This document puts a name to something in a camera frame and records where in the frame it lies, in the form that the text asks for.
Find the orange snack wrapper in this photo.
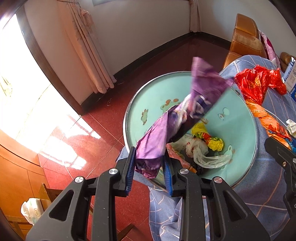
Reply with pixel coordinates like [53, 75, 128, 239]
[245, 100, 292, 150]

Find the red plastic bag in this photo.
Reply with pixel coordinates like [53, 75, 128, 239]
[234, 65, 287, 105]

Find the purple snack wrapper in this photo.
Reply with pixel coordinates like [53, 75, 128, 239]
[135, 57, 234, 178]

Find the white yellow plastic bag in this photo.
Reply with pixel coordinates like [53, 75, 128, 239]
[170, 134, 232, 169]

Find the pink transparent plastic bag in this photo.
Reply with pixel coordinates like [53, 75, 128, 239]
[166, 144, 197, 174]

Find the teal cartoon trash bin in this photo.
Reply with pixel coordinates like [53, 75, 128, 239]
[122, 70, 258, 189]

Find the white tissue pack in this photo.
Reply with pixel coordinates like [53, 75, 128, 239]
[21, 198, 44, 225]

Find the blue white gable carton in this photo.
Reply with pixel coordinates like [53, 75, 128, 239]
[290, 88, 296, 101]

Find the white tall milk carton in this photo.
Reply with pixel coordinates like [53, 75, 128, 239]
[283, 57, 296, 93]

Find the brown leather sofa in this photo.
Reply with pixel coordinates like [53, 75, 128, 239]
[280, 52, 295, 72]

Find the pink floral pillow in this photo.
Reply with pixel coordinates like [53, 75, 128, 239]
[258, 30, 280, 68]

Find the brown leather armchair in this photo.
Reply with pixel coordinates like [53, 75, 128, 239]
[223, 14, 267, 68]

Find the left pink curtain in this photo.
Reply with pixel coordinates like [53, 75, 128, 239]
[57, 1, 116, 94]

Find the pink curtain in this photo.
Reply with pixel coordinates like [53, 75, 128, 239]
[189, 0, 201, 33]
[57, 1, 116, 94]

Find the right pink curtain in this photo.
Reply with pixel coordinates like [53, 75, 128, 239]
[189, 0, 201, 33]

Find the brown wooden door frame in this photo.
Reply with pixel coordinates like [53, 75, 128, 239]
[16, 5, 86, 115]

